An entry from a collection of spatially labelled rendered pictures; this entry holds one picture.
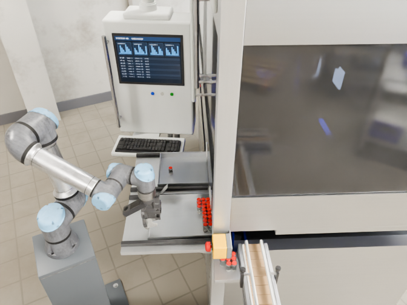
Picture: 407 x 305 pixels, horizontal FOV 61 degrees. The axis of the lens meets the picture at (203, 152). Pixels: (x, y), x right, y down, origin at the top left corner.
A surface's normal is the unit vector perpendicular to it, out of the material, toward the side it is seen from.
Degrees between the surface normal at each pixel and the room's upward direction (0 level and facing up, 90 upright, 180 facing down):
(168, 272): 0
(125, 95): 90
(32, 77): 90
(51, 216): 7
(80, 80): 90
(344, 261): 90
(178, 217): 0
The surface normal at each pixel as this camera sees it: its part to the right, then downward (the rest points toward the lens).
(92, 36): 0.45, 0.55
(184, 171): 0.00, -0.79
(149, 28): -0.07, 0.62
